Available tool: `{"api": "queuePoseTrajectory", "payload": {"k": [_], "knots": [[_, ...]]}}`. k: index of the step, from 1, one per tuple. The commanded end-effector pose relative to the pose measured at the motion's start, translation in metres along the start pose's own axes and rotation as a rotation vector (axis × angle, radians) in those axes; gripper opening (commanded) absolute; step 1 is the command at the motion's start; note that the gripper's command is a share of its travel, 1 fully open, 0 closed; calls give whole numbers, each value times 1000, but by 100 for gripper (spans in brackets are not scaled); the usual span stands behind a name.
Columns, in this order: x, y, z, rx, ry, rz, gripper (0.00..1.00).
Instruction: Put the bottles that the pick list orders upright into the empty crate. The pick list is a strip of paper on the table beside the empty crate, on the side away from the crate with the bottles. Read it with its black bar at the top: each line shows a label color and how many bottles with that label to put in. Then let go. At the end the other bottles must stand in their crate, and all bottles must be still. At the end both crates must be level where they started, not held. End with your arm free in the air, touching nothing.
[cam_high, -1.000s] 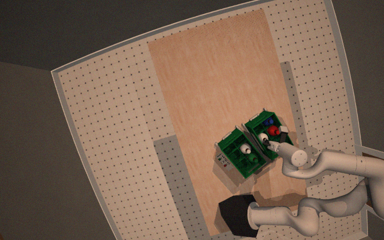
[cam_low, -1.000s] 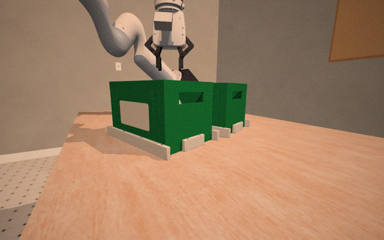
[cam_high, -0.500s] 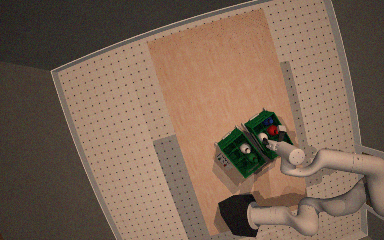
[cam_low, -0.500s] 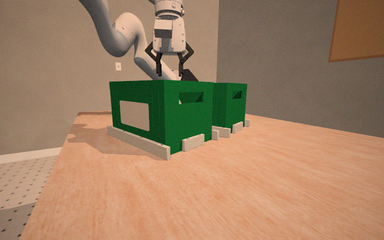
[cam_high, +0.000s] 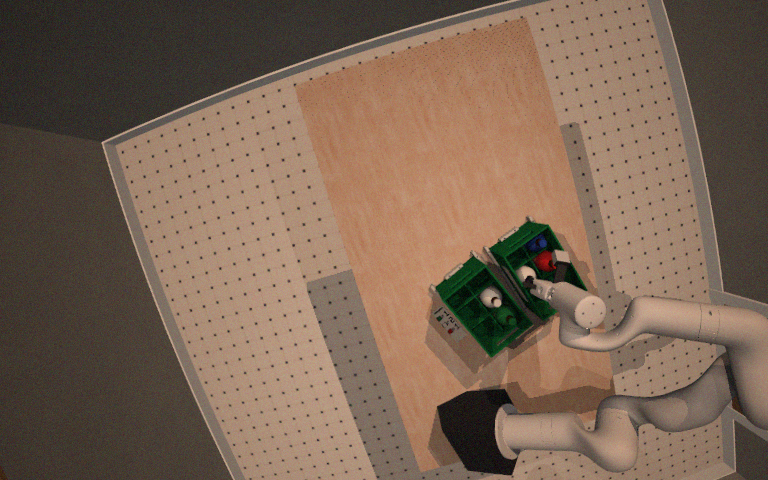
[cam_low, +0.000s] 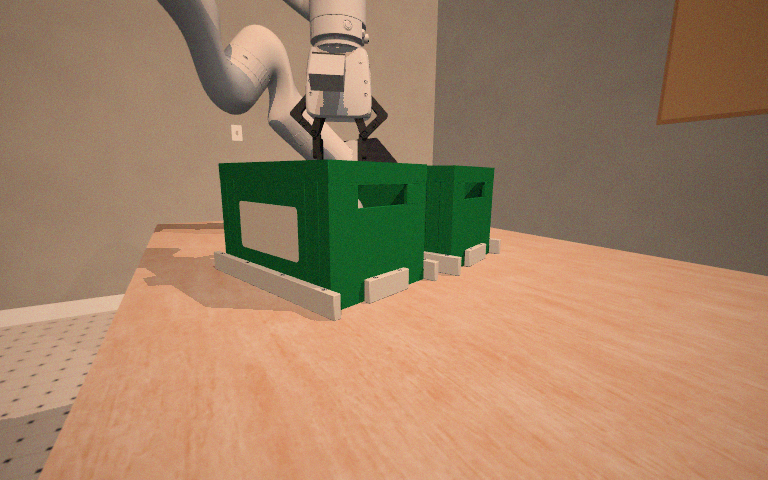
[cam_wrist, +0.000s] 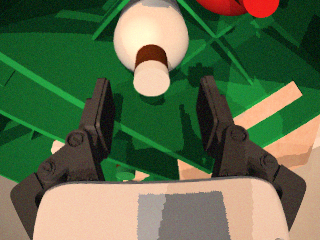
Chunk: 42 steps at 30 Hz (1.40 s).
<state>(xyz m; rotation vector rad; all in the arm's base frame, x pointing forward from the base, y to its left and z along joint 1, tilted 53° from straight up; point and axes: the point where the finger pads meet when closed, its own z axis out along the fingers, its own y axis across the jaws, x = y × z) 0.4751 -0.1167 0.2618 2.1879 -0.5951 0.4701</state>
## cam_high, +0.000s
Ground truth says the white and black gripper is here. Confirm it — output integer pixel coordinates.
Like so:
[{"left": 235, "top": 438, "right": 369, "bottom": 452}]
[{"left": 523, "top": 276, "right": 555, "bottom": 301}]

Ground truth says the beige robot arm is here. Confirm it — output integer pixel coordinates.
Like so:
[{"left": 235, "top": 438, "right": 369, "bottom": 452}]
[{"left": 495, "top": 250, "right": 768, "bottom": 473}]

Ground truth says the green crate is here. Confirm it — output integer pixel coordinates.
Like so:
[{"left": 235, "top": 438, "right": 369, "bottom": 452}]
[
  {"left": 489, "top": 221, "right": 582, "bottom": 312},
  {"left": 435, "top": 256, "right": 528, "bottom": 348}
]

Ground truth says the white paper pick list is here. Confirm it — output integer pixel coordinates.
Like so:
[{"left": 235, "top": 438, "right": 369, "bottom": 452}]
[{"left": 432, "top": 305, "right": 467, "bottom": 342}]

